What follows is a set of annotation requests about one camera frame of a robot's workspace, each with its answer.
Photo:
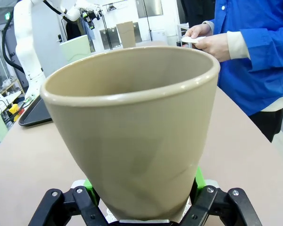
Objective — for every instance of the tan cup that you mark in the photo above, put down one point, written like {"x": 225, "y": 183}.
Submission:
{"x": 132, "y": 131}
{"x": 126, "y": 35}

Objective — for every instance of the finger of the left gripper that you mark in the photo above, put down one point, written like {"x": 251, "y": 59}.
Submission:
{"x": 91, "y": 25}

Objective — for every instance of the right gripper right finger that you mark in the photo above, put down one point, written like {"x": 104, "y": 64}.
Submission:
{"x": 210, "y": 204}

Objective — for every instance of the person's left hand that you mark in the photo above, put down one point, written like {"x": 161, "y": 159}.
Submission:
{"x": 217, "y": 47}

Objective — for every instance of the person's left forearm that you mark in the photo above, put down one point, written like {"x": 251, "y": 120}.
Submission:
{"x": 261, "y": 47}

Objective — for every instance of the person's right hand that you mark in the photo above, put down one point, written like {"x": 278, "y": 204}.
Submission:
{"x": 200, "y": 30}

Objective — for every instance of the person's right forearm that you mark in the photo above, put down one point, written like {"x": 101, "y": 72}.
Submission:
{"x": 218, "y": 27}

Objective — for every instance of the black plastic tray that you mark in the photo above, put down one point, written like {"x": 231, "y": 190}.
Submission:
{"x": 35, "y": 113}

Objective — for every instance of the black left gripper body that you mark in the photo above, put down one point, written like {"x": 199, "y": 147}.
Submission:
{"x": 89, "y": 14}

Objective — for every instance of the person in blue shirt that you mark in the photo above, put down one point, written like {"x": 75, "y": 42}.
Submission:
{"x": 261, "y": 70}

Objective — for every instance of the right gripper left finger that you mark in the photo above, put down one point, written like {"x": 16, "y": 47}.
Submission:
{"x": 85, "y": 207}

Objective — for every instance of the yellow box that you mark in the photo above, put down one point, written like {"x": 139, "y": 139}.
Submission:
{"x": 14, "y": 111}

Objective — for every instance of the white scalloped paper coaster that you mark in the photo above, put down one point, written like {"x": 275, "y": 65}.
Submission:
{"x": 191, "y": 40}

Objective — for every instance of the pale green cup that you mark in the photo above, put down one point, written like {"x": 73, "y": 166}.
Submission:
{"x": 75, "y": 50}

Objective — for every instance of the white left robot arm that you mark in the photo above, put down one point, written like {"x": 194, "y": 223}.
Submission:
{"x": 26, "y": 47}

